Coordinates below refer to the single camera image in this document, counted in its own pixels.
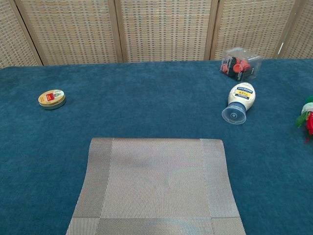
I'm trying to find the round gold tin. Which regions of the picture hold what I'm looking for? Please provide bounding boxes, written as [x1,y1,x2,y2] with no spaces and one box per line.
[38,89,67,111]

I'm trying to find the blue table cover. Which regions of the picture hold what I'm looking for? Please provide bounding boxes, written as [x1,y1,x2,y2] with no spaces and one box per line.
[0,58,313,235]

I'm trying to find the grey woven placemat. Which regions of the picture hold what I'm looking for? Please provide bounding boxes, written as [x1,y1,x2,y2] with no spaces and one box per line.
[65,137,247,235]

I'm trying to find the mayonnaise squeeze bottle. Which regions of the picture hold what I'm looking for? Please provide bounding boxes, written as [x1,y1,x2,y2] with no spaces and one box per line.
[221,82,257,125]

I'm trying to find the woven wood folding screen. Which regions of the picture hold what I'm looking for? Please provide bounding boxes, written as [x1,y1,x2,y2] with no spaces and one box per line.
[0,0,313,69]

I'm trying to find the red green feather shuttlecock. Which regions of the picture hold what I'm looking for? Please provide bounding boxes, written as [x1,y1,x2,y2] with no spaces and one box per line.
[295,95,313,145]

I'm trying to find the clear box red black pieces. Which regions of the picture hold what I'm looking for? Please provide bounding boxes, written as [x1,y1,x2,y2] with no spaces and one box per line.
[219,47,264,83]

